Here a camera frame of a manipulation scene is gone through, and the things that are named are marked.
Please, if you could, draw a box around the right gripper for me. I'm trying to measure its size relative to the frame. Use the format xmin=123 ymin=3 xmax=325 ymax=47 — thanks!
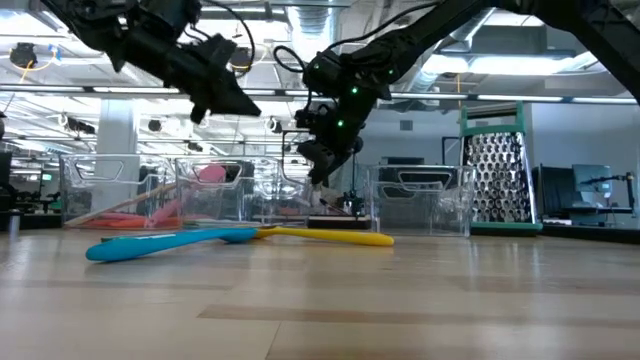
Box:
xmin=294 ymin=102 xmax=365 ymax=187

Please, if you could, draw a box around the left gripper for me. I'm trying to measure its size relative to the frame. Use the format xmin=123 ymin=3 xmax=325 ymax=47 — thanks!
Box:
xmin=164 ymin=42 xmax=262 ymax=125

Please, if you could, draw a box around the clear plastic bin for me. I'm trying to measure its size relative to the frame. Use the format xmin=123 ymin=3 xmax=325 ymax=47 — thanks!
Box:
xmin=366 ymin=164 xmax=477 ymax=237
xmin=173 ymin=157 xmax=314 ymax=229
xmin=58 ymin=153 xmax=179 ymax=230

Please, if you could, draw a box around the yellow plastic spoon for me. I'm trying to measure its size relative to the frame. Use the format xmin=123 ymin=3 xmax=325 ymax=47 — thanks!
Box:
xmin=254 ymin=225 xmax=396 ymax=248

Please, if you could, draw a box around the pink silicone spatula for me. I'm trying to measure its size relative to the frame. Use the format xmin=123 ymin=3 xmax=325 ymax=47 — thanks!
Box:
xmin=149 ymin=164 xmax=227 ymax=226

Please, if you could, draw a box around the red spatula wooden handle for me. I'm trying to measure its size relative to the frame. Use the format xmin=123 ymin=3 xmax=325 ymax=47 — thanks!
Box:
xmin=64 ymin=182 xmax=177 ymax=227

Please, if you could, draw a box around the orange plastic spatula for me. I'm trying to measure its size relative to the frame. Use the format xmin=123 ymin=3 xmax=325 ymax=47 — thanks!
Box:
xmin=82 ymin=212 xmax=146 ymax=230

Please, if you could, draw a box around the blue plastic spoon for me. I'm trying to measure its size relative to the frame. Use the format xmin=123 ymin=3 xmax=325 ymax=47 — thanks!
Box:
xmin=84 ymin=227 xmax=260 ymax=263

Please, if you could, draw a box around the white building column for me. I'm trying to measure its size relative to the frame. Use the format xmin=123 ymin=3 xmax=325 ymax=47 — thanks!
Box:
xmin=91 ymin=98 xmax=139 ymax=211

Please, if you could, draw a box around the teal metal box grater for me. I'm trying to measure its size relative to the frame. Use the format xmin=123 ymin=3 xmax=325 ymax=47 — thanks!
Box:
xmin=454 ymin=102 xmax=544 ymax=237

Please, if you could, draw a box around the dark background monitor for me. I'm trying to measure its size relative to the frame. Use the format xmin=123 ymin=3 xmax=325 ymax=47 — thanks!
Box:
xmin=531 ymin=166 xmax=575 ymax=207

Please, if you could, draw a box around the grey metal cylinder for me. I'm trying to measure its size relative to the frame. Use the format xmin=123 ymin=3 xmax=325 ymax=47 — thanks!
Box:
xmin=5 ymin=208 xmax=22 ymax=240

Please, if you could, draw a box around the grey background monitor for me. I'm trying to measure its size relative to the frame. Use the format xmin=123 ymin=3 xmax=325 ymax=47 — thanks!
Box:
xmin=571 ymin=163 xmax=614 ymax=201

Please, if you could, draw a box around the silver air duct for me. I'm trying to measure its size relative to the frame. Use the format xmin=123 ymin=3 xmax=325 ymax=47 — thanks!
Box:
xmin=399 ymin=0 xmax=504 ymax=96

